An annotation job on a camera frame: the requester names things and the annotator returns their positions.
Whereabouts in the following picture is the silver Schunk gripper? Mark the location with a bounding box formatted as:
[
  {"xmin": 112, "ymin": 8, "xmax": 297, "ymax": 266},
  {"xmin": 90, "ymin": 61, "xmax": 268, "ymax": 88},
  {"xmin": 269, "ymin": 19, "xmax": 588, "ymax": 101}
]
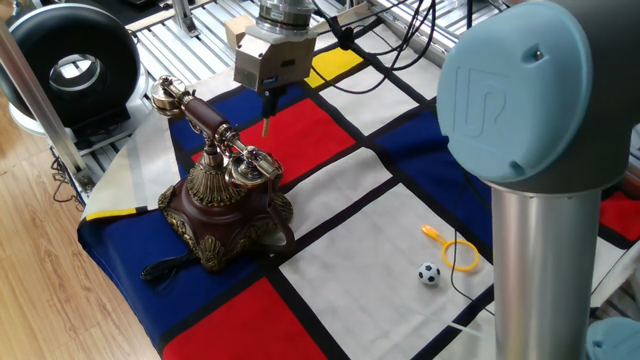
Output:
[{"xmin": 233, "ymin": 34, "xmax": 319, "ymax": 121}]

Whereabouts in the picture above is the small toy soccer ball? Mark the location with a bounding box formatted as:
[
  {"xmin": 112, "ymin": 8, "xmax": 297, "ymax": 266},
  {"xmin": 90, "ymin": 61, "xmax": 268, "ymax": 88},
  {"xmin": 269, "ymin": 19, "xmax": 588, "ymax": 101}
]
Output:
[{"xmin": 417, "ymin": 261, "xmax": 442, "ymax": 287}]

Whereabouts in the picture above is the colour block patterned tablecloth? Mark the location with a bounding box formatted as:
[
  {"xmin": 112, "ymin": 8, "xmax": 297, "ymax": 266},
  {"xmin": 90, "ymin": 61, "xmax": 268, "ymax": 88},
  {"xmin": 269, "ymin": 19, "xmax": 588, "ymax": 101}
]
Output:
[{"xmin": 77, "ymin": 8, "xmax": 640, "ymax": 360}]

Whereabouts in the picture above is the black wrist cable bundle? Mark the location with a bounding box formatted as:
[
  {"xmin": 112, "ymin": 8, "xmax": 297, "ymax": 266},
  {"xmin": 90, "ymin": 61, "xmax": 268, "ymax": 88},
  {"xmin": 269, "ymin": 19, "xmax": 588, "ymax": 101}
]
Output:
[{"xmin": 310, "ymin": 0, "xmax": 437, "ymax": 96}]

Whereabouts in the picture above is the aluminium frame post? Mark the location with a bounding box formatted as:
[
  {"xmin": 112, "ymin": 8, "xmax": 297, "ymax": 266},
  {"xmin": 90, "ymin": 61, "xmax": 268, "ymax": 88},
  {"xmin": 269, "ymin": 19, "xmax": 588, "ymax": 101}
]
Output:
[{"xmin": 0, "ymin": 19, "xmax": 96, "ymax": 194}]

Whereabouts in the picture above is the silver force torque sensor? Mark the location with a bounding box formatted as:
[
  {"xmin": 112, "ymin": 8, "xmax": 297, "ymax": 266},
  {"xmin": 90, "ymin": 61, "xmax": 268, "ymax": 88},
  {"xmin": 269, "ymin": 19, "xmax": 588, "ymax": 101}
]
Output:
[{"xmin": 255, "ymin": 0, "xmax": 315, "ymax": 36}]

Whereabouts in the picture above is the antique brown brass phone base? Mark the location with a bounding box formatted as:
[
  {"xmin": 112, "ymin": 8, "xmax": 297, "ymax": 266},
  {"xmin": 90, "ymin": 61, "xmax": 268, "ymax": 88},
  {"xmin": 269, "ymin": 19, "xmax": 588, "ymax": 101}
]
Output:
[{"xmin": 157, "ymin": 162, "xmax": 296, "ymax": 274}]

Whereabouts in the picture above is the black round fan white base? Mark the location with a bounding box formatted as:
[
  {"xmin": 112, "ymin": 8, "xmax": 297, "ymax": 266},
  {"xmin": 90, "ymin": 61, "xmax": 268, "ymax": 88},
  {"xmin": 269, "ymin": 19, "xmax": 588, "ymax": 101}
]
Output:
[{"xmin": 0, "ymin": 2, "xmax": 151, "ymax": 139}]

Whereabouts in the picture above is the white gripper adapter plate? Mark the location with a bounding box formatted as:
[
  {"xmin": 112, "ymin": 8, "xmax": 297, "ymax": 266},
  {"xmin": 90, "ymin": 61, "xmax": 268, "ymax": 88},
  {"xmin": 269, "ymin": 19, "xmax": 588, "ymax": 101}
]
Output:
[{"xmin": 242, "ymin": 23, "xmax": 319, "ymax": 54}]

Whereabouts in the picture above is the wooden cube block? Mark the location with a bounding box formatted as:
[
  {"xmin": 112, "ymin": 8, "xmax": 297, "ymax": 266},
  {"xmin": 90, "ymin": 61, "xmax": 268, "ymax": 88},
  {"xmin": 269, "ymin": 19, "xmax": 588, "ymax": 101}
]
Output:
[{"xmin": 223, "ymin": 14, "xmax": 256, "ymax": 50}]

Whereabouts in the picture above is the thin black wire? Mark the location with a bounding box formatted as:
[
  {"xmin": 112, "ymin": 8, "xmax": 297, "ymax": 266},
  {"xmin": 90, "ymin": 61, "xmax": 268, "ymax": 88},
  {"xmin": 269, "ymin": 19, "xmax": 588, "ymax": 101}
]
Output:
[{"xmin": 448, "ymin": 189, "xmax": 496, "ymax": 317}]

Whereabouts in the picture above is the yellow toy magnifier ring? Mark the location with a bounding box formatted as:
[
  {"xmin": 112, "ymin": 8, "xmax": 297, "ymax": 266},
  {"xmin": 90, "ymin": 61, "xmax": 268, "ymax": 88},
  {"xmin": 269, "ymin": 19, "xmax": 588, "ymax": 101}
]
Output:
[{"xmin": 420, "ymin": 223, "xmax": 481, "ymax": 273}]

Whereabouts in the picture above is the black phone line cable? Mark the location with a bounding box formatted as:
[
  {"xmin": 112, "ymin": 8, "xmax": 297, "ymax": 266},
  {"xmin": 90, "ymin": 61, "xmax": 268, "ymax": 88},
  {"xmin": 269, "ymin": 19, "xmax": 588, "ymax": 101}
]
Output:
[{"xmin": 139, "ymin": 251, "xmax": 201, "ymax": 282}]

